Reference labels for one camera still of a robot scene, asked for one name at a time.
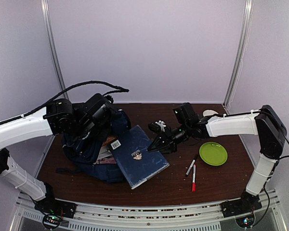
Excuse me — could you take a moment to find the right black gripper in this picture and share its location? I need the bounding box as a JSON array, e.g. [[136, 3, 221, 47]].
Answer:
[[147, 121, 191, 155]]

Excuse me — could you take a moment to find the orange treehouse paperback book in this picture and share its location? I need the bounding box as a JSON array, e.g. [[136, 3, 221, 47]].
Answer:
[[102, 136, 118, 146]]

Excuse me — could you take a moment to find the dark blue hardcover notebook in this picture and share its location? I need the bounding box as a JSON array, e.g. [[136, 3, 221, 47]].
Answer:
[[108, 125, 169, 190]]

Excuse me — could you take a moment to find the navy blue backpack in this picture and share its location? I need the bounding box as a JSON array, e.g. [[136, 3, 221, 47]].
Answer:
[[56, 106, 131, 183]]

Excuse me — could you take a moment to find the pink Taming Shrew book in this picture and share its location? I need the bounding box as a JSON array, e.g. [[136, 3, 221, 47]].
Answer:
[[96, 155, 116, 165]]

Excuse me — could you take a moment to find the white coffee cover notebook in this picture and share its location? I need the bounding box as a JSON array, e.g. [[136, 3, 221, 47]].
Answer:
[[97, 145, 112, 160]]

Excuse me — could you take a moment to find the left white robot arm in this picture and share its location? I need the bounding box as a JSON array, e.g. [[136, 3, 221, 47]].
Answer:
[[0, 93, 117, 214]]

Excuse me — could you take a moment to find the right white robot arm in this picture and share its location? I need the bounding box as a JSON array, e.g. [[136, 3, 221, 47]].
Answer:
[[148, 103, 287, 213]]

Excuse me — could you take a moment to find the black marker pen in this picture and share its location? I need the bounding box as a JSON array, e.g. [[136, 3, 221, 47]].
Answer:
[[185, 154, 198, 177]]

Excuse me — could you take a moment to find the white teal bowl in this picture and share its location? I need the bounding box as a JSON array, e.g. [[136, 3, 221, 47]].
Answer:
[[202, 109, 218, 116]]

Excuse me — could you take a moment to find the green plate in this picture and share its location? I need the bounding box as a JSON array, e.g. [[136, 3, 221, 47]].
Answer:
[[199, 141, 228, 167]]

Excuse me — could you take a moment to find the red marker pen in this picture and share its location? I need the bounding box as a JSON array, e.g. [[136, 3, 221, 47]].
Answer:
[[192, 164, 197, 192]]

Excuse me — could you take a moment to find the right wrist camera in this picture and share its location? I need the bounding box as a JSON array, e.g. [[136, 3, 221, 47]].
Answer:
[[148, 120, 169, 133]]

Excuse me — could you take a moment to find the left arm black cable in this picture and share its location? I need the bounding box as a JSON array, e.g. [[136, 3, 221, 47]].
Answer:
[[0, 80, 130, 126]]

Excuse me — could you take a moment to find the aluminium front rail frame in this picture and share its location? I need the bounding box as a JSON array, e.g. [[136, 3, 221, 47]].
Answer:
[[11, 189, 289, 231]]

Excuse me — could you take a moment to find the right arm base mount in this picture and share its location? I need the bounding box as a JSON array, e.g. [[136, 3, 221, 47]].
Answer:
[[220, 191, 262, 229]]

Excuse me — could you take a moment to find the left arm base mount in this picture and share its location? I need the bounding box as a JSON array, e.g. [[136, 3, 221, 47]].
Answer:
[[30, 195, 77, 230]]

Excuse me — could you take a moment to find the left aluminium corner post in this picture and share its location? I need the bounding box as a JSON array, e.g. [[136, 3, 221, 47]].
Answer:
[[40, 0, 66, 90]]

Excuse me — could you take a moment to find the aluminium corner post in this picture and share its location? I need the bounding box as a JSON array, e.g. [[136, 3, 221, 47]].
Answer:
[[40, 0, 66, 90], [223, 0, 253, 110]]

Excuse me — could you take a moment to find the right aluminium corner post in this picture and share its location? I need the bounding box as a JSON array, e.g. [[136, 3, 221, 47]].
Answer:
[[223, 0, 253, 110]]

